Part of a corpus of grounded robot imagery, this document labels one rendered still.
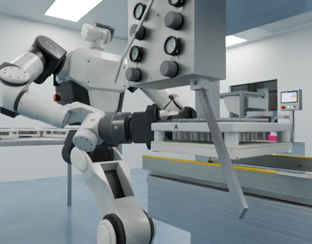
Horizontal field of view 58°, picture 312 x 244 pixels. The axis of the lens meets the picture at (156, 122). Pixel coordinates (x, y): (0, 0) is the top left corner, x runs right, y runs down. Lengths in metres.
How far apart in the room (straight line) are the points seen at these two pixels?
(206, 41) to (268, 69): 6.13
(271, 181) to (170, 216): 0.26
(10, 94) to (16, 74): 0.06
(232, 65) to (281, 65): 1.30
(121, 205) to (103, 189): 0.10
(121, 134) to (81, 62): 0.44
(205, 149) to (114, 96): 0.65
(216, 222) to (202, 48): 0.34
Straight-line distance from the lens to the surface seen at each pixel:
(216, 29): 0.63
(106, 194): 1.06
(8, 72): 0.90
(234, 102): 4.67
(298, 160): 0.77
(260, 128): 0.63
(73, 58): 1.13
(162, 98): 1.26
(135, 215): 1.03
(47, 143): 2.03
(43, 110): 0.84
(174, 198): 0.64
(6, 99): 0.88
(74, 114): 0.87
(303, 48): 6.40
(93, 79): 1.11
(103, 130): 0.77
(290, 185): 0.48
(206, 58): 0.58
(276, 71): 6.59
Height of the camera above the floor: 0.94
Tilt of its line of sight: 1 degrees up
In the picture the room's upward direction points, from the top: straight up
